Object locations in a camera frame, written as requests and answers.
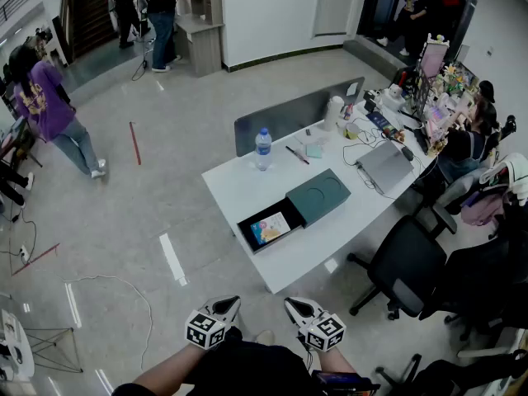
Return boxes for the pink backpack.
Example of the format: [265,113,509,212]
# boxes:
[460,187,507,227]

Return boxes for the pink-screen monitor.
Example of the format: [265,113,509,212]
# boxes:
[419,41,449,80]

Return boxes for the grey wooden cabinet desk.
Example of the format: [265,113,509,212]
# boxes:
[173,0,226,78]

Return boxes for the person's black shirt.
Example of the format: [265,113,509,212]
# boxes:
[111,328,327,396]

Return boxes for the white round folding table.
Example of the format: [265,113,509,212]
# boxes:
[0,308,83,381]

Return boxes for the black desk cable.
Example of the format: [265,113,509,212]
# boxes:
[342,115,426,200]

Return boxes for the black device with blue screen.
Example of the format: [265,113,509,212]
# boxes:
[311,369,380,396]

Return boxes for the white door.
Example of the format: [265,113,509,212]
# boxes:
[313,0,358,39]

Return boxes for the black pen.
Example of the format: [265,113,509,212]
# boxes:
[285,145,310,166]

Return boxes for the black box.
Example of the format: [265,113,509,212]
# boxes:
[236,167,352,256]

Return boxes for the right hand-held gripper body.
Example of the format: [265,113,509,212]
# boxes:
[297,309,347,353]

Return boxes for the white printed paper packet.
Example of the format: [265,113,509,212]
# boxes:
[249,211,292,246]

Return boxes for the white tall thermos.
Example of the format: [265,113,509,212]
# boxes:
[323,95,346,132]

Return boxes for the grey laptop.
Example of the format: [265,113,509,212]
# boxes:
[355,139,415,196]

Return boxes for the red floor tape strip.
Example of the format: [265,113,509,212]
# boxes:
[129,121,143,167]
[11,243,61,277]

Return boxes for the person's left forearm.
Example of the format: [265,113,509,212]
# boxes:
[132,342,215,391]

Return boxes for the clear plastic water bottle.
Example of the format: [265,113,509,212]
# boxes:
[254,127,274,172]

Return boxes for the dark computer monitor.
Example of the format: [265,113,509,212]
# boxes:
[414,58,432,119]

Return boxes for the blue booklet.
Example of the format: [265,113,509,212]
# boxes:
[365,111,399,134]

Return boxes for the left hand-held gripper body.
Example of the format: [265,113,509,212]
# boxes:
[184,302,233,351]

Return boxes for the person's right forearm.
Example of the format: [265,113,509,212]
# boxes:
[319,346,358,375]

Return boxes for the white jacket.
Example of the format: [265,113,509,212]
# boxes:
[480,153,528,208]

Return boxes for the black office chair grey armrests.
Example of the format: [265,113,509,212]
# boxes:
[347,214,449,320]

